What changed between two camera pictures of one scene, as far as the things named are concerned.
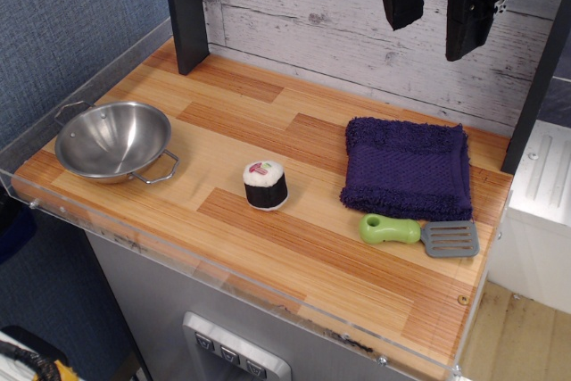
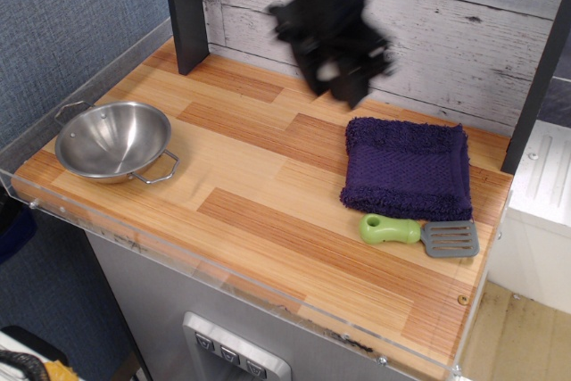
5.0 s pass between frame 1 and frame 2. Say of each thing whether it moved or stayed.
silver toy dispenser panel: stayed
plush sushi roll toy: moved
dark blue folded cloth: stayed
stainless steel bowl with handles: stayed
